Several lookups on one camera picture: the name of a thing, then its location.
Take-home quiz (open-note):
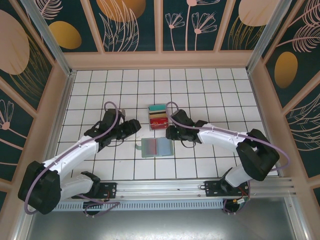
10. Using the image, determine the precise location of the grey metal sheet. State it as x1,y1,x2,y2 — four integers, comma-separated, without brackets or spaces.
14,197,308,240

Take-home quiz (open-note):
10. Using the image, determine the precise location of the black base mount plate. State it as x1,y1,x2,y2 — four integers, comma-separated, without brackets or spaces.
71,182,118,200
204,180,251,197

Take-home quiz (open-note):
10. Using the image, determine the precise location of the thin black cable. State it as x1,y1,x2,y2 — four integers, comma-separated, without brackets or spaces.
180,139,198,149

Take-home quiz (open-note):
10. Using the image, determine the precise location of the white slotted cable duct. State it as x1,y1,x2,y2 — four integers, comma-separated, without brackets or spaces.
56,201,225,211

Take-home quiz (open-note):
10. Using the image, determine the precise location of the stack of coloured cards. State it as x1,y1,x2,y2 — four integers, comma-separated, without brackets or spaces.
147,103,171,132

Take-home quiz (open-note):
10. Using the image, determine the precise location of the black tan striped card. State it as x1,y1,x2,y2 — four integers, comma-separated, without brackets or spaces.
149,111,168,120

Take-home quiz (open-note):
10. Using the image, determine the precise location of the purple cable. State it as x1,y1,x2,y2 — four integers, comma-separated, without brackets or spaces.
223,198,245,216
82,194,120,218
24,101,119,215
165,101,291,172

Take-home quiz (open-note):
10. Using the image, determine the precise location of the aluminium rail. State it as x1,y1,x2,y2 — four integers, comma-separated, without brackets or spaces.
57,177,297,201

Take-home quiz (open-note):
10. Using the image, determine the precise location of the red card white print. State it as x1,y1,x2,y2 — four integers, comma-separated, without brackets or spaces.
149,118,170,131

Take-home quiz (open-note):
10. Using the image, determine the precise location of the aluminium frame post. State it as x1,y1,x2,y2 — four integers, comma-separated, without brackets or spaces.
246,0,298,73
21,0,77,77

